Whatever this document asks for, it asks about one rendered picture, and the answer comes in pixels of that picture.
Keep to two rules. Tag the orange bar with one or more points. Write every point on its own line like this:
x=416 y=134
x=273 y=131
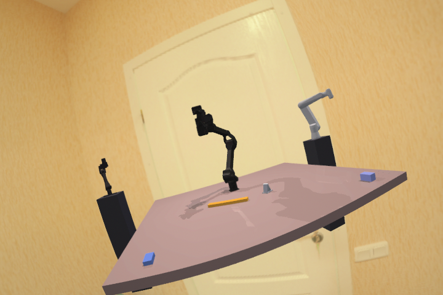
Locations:
x=244 y=199

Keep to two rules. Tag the small blue block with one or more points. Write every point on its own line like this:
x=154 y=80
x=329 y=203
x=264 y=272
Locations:
x=367 y=176
x=148 y=259

